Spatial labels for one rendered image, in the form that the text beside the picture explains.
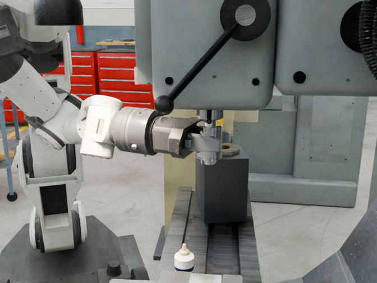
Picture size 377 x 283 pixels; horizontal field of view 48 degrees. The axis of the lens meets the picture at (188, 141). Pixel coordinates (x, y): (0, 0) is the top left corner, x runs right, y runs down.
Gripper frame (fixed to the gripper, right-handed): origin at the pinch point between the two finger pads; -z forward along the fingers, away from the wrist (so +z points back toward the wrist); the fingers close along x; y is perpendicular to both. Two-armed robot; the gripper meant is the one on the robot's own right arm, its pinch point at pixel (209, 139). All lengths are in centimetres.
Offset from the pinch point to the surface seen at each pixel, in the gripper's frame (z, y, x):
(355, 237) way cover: -26.7, 25.7, 22.9
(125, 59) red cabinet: 253, 35, 389
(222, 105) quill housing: -4.9, -8.3, -8.2
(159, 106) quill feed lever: 2.4, -9.0, -15.4
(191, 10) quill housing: -0.5, -22.3, -10.2
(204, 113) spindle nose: 0.2, -5.3, -2.4
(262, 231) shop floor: 31, 125, 197
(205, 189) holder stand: 11.6, 23.4, 29.4
